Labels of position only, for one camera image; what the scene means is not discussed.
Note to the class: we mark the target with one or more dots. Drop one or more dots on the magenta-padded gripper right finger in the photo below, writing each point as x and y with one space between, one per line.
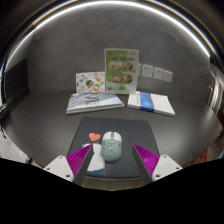
165 166

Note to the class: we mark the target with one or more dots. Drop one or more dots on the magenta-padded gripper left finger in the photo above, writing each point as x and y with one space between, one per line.
60 166

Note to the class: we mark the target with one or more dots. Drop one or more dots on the green and white perforated mouse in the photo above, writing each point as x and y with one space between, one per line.
111 148

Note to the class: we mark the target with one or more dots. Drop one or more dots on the dark printed mouse pad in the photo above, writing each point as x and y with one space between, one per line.
136 133

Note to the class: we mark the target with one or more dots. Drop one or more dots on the white book with blue stripe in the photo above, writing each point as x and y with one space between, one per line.
151 102

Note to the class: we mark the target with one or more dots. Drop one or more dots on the grey patterned magazine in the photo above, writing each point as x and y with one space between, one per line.
93 101

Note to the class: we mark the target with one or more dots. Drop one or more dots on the dark-framed glass door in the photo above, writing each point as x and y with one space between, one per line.
215 93

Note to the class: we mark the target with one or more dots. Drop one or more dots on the small colourful standing card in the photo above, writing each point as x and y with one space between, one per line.
90 82

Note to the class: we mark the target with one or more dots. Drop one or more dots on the green standing brochure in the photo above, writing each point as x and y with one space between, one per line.
121 71

